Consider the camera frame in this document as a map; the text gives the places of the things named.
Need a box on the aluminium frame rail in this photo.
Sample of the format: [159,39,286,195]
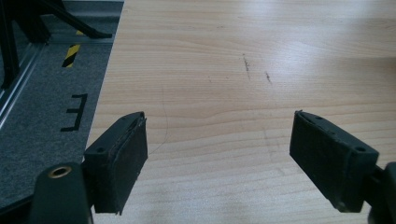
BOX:
[0,42,48,129]

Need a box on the black metal stand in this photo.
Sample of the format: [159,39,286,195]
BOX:
[0,0,113,91]

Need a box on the yellow black striped tape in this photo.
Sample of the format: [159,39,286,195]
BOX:
[61,43,81,69]

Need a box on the black tape floor mark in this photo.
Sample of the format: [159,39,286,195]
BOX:
[60,92,89,133]

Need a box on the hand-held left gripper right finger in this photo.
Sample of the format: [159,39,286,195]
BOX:
[289,109,380,214]

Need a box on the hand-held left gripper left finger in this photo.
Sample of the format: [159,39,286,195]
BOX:
[82,111,149,217]

